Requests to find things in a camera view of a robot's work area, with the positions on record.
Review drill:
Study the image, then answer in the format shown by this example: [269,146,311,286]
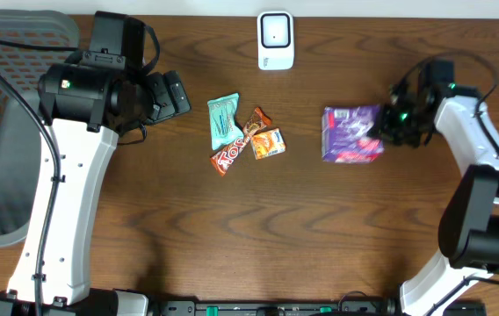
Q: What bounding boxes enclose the teal snack wrapper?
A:
[207,93,243,150]

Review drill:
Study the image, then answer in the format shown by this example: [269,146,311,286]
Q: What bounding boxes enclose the red purple snack packet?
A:
[322,105,384,164]

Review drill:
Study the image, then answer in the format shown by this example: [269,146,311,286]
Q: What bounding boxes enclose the red Top chocolate bar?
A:
[210,107,271,176]

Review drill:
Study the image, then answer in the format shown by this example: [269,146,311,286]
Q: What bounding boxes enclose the small orange juice box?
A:
[251,128,286,160]

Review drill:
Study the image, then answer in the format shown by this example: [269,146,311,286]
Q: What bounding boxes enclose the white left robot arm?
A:
[0,63,191,315]

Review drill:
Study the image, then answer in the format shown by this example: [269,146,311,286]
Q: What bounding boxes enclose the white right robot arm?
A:
[372,81,499,315]

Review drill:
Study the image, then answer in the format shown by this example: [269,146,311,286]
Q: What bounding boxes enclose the grey plastic mesh basket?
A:
[0,10,80,248]

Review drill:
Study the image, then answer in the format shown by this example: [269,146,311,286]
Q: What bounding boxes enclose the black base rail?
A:
[147,300,400,316]

